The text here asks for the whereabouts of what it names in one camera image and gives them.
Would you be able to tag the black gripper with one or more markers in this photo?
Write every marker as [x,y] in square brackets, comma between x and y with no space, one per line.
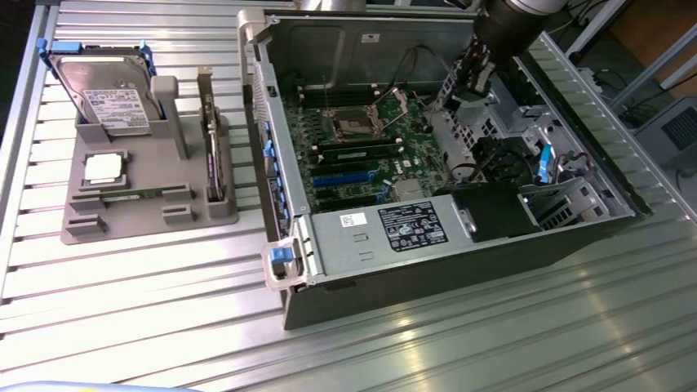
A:
[471,77]

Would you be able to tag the black RAM slot bank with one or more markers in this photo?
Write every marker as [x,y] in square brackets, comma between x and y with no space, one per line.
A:
[331,96]

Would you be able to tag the installed RAM stick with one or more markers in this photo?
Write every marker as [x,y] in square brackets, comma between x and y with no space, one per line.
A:
[355,150]

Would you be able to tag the green RAM stick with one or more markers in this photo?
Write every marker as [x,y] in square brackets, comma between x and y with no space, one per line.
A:
[130,195]

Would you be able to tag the metal socket cover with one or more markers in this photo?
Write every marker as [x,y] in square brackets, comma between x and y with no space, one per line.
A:
[387,102]

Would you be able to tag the metal disk bay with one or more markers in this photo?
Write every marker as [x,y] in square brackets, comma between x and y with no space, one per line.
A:
[549,134]

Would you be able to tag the green motherboard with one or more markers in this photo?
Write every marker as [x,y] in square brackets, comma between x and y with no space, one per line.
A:
[402,163]

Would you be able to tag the CPU socket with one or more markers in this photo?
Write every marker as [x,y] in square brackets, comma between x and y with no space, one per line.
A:
[350,124]

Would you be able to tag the blue expansion slot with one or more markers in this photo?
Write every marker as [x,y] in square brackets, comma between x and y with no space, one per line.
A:
[342,177]

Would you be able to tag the black expansion slot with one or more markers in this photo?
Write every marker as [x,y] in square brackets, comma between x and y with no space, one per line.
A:
[345,200]

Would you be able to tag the grey computer tower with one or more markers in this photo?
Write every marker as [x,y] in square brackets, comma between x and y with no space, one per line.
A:
[671,130]

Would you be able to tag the grey power supply unit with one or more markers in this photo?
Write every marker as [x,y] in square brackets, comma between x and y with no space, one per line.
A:
[370,237]

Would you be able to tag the graphics card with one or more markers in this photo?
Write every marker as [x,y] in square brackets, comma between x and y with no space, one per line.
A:
[210,134]

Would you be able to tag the open black PC case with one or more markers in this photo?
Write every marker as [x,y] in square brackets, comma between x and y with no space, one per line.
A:
[435,281]

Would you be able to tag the blue case latch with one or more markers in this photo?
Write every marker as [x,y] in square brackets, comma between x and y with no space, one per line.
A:
[279,256]

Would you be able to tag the hard disk with blue carrier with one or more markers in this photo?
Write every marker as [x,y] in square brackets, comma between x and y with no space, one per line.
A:
[102,90]

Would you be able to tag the grey parts rack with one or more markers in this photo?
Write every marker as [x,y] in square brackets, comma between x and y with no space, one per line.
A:
[146,212]

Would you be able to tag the silver CPU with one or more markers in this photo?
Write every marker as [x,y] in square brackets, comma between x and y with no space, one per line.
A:
[105,168]

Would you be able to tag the light blue object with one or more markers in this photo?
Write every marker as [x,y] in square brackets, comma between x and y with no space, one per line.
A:
[49,386]

